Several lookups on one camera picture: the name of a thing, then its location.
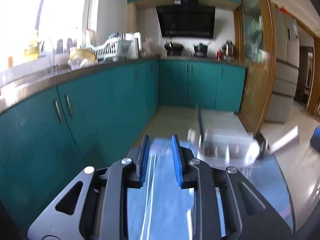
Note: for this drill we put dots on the gas stove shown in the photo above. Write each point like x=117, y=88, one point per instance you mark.
x=188, y=55

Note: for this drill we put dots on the silver refrigerator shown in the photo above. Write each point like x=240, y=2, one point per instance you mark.
x=285, y=75

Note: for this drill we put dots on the clear plastic bag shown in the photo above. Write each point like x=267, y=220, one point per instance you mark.
x=148, y=47

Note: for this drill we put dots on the teal lower cabinets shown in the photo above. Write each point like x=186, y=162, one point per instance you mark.
x=107, y=100

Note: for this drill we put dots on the blue striped table cloth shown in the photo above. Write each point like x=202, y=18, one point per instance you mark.
x=165, y=205

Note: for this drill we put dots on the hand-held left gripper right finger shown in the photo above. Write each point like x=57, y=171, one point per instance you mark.
x=177, y=162

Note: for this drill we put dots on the brown and silver chopstick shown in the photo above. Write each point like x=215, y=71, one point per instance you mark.
x=285, y=138

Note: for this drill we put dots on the kitchen window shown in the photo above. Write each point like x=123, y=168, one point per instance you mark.
x=37, y=12

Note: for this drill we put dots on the red item on refrigerator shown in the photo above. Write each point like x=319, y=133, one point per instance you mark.
x=281, y=8

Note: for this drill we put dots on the kitchen countertop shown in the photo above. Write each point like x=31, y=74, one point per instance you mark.
x=50, y=77

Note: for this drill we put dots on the yellow bottle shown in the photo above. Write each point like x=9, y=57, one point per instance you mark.
x=31, y=50

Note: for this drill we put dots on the red bottle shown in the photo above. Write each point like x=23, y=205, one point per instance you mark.
x=219, y=55

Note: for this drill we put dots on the black wok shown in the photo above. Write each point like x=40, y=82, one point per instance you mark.
x=173, y=47

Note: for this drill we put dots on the black cooking pot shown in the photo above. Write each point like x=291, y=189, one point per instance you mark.
x=201, y=49

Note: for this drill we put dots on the grey water bottle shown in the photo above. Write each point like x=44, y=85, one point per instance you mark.
x=59, y=46
x=69, y=45

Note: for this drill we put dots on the wooden-framed glass sliding door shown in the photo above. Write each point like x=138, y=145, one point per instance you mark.
x=257, y=55

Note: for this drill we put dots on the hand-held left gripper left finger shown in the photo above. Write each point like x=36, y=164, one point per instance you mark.
x=144, y=162

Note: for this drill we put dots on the yellow basin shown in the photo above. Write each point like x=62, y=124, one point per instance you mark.
x=82, y=57

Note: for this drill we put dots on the orange bottle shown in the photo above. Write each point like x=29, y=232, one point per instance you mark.
x=10, y=58

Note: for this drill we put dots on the white kitchen appliance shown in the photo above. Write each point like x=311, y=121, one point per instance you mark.
x=133, y=46

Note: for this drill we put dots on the steel kitchen faucet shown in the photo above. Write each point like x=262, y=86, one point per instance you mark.
x=53, y=55

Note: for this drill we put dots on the white plastic utensil basket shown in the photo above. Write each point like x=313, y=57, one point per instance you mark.
x=225, y=136

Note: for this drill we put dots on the white dish rack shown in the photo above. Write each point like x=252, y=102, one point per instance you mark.
x=110, y=48

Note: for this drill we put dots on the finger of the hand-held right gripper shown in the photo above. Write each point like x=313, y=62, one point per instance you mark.
x=316, y=140

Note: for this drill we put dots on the black range hood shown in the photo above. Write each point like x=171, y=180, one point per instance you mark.
x=186, y=20

